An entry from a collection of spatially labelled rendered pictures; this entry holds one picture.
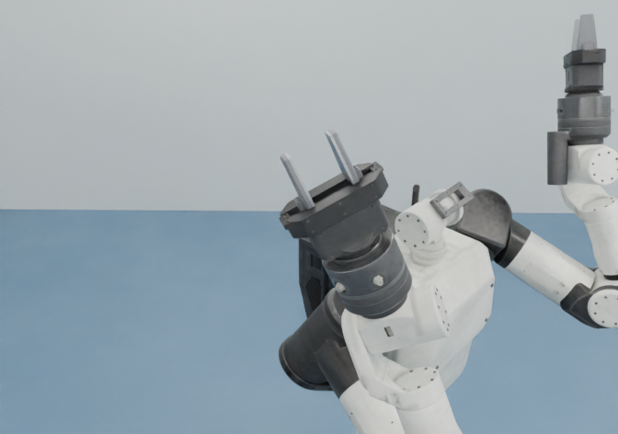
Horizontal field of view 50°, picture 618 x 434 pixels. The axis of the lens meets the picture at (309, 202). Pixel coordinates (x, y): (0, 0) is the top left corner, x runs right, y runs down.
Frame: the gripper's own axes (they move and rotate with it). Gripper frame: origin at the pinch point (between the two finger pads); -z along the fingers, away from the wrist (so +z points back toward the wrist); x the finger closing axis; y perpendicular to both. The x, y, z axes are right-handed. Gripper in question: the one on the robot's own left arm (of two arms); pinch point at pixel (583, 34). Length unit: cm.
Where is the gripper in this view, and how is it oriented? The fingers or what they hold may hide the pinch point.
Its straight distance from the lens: 128.9
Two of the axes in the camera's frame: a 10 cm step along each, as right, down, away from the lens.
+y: -9.8, 0.2, 2.2
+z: 0.4, 9.9, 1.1
